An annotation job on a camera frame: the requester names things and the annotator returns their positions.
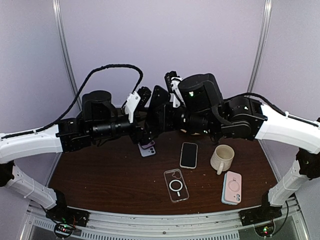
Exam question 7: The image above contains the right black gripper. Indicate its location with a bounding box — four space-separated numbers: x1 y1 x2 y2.
155 101 219 137

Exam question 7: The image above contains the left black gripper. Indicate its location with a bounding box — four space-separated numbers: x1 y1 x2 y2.
90 108 163 146

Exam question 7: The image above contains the black smartphone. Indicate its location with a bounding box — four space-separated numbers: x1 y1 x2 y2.
179 141 199 170
144 85 170 140

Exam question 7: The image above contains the white phone case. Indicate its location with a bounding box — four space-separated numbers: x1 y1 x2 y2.
179 141 199 170

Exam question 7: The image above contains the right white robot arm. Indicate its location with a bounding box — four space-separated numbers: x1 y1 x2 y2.
157 71 320 221

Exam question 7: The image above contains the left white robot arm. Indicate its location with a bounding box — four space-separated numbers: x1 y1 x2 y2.
0 87 151 222

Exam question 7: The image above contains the pink phone case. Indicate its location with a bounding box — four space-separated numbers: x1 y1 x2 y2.
223 170 243 204

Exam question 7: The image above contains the light blue phone case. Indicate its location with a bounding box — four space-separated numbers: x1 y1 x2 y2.
220 172 243 206

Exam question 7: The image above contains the purple smartphone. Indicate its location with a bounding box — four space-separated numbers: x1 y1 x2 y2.
140 140 155 149

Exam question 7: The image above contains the light blue smartphone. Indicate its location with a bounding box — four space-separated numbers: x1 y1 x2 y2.
138 145 156 158

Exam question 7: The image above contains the cream ceramic mug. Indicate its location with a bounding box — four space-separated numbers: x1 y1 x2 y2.
210 144 235 175

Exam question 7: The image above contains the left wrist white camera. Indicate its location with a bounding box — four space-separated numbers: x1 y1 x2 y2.
124 88 151 124

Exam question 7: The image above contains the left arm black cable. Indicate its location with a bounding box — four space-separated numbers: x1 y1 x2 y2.
0 63 144 138

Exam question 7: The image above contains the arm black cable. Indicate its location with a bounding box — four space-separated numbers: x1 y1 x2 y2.
239 92 320 128
0 63 144 138

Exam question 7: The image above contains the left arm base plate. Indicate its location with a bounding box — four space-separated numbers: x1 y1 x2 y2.
46 207 90 227

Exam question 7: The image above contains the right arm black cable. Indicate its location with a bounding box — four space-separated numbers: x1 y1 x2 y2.
239 92 320 128

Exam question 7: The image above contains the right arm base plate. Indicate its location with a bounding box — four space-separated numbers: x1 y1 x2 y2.
238 203 282 226

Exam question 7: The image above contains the right aluminium frame post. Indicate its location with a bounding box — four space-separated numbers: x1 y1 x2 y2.
247 0 273 93

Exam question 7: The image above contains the aluminium frame post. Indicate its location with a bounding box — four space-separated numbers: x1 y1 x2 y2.
247 0 273 93
52 0 78 97

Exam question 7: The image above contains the left aluminium frame post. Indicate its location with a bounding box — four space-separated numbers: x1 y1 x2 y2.
52 0 78 97

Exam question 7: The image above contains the aluminium front rail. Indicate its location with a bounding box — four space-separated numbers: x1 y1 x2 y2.
20 192 311 240

